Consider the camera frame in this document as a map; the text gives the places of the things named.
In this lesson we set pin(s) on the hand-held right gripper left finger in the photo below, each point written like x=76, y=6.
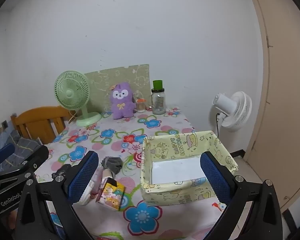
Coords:
x=83, y=177

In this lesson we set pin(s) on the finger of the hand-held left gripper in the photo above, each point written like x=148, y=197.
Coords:
x=37, y=155
x=3, y=152

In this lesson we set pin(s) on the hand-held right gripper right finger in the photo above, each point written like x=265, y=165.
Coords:
x=215, y=180

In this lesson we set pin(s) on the dark cloth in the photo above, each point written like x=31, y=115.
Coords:
x=62, y=171

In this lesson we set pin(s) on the yellow cartoon tissue pack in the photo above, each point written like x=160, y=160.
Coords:
x=110, y=195

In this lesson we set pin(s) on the yellow cartoon fabric box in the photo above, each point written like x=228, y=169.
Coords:
x=170, y=192

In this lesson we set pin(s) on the grey plaid blanket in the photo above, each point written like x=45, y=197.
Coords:
x=27, y=143

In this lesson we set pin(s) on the beige rolled cloth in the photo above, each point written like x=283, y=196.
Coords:
x=108, y=173

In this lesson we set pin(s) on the wooden chair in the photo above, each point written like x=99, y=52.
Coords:
x=40, y=120

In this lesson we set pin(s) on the green desk fan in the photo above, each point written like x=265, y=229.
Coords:
x=70, y=93

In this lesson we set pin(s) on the floral tablecloth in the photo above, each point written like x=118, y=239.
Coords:
x=142, y=215

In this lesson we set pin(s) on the white standing fan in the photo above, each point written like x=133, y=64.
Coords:
x=237, y=112

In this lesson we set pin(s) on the purple plush toy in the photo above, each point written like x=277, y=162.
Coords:
x=121, y=105

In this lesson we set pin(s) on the small cotton swab jar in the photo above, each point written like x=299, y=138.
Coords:
x=140, y=106

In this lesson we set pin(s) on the glass jar with green lid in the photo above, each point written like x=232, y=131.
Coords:
x=158, y=102

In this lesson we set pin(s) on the green patterned board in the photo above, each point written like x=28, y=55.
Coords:
x=102, y=80

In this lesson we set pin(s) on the beige door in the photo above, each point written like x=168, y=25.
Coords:
x=285, y=80

